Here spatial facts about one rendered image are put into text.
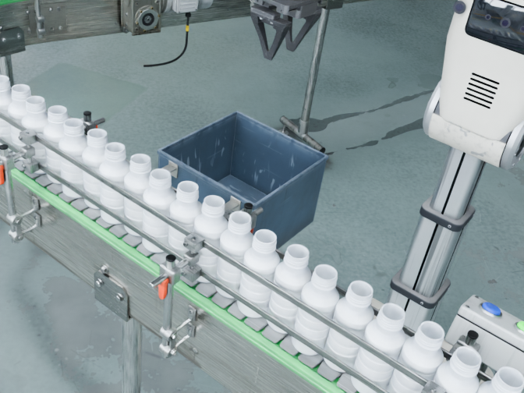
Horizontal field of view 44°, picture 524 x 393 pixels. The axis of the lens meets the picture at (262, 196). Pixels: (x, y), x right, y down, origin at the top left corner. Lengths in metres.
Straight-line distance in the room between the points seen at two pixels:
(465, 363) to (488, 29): 0.67
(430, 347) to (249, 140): 1.02
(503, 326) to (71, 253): 0.86
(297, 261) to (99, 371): 1.41
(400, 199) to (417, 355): 2.37
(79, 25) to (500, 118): 1.61
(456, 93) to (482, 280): 1.67
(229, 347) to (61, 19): 1.60
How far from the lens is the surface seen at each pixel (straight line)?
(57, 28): 2.49
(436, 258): 1.66
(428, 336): 1.00
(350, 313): 1.00
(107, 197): 1.27
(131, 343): 1.52
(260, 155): 1.82
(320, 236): 2.94
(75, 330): 2.46
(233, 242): 1.08
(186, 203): 1.13
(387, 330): 0.97
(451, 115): 1.44
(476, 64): 1.39
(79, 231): 1.36
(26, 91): 1.42
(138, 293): 1.30
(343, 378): 1.08
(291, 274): 1.03
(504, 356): 1.10
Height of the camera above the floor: 1.83
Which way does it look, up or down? 36 degrees down
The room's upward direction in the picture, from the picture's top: 9 degrees clockwise
